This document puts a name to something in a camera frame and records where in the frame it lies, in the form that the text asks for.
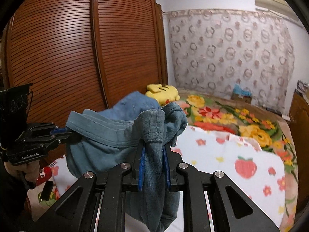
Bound floral brown blanket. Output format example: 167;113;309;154
179;89;299;231

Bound teal green pants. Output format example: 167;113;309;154
65;101;189;232

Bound cardboard box with blue bag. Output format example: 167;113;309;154
231;84;252;104

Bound clutter on dresser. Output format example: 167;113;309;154
296;80;309;99

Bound person's left hand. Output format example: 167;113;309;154
4;160;40;182

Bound wall air conditioner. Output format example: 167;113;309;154
255;0;300;21

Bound white strawberry flower sheet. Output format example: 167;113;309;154
51;125;287;232

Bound folded blue denim jeans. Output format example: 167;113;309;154
98;91;161;120

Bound brown louvered wardrobe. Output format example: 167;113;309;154
1;0;168;127

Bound circle patterned curtain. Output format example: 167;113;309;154
166;9;295;112

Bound yellow Pikachu plush toy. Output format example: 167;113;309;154
145;84;180;106

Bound wooden dresser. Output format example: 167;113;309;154
289;91;309;212

